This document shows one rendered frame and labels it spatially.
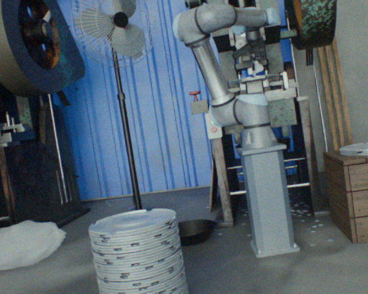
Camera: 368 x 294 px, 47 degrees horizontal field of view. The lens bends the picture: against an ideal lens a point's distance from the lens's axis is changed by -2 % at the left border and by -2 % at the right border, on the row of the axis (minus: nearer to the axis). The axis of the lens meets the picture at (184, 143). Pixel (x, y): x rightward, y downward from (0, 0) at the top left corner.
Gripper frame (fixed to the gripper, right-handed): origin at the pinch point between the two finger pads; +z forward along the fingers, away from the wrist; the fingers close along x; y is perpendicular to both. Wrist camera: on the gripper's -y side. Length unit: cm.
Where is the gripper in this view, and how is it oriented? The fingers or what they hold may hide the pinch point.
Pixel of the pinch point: (253, 75)
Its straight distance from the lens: 231.9
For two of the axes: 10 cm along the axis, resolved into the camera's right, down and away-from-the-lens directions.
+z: 1.9, 8.6, 4.7
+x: 0.6, -4.8, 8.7
